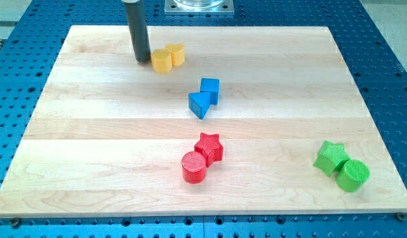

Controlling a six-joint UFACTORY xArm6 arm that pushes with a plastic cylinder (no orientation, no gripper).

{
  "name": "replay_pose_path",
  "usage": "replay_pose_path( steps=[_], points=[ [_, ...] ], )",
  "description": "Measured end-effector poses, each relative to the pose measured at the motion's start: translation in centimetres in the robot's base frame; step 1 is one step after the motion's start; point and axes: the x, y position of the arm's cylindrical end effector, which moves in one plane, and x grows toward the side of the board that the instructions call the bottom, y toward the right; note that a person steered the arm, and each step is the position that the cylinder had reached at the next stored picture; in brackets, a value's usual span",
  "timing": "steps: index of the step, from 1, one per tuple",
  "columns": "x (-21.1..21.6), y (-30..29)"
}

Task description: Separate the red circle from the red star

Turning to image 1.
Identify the red star block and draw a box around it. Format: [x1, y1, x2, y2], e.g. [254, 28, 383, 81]
[194, 132, 224, 167]

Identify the red circle block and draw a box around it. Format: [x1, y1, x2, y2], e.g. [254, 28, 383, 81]
[181, 151, 207, 184]

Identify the green star block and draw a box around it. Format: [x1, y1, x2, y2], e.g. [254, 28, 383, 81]
[313, 141, 350, 177]

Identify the green circle block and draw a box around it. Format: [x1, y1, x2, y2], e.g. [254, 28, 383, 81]
[336, 160, 370, 192]

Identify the blue triangle block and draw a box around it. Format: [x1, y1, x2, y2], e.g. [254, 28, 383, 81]
[188, 92, 210, 120]

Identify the blue cube block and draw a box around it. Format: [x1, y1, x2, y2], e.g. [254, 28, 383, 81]
[200, 78, 220, 105]

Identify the yellow heart block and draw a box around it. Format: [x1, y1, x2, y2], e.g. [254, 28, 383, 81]
[166, 43, 185, 67]

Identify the yellow hexagon block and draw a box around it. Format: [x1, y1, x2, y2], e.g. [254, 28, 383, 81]
[151, 49, 172, 73]

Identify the light wooden board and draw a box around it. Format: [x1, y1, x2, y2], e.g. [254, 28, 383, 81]
[0, 25, 407, 218]

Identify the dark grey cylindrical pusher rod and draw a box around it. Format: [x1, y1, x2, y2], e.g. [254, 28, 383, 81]
[122, 0, 151, 63]

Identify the blue perforated metal table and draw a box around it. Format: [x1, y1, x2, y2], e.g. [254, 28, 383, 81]
[0, 1, 407, 237]

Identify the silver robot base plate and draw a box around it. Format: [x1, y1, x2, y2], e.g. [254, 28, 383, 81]
[164, 0, 235, 15]

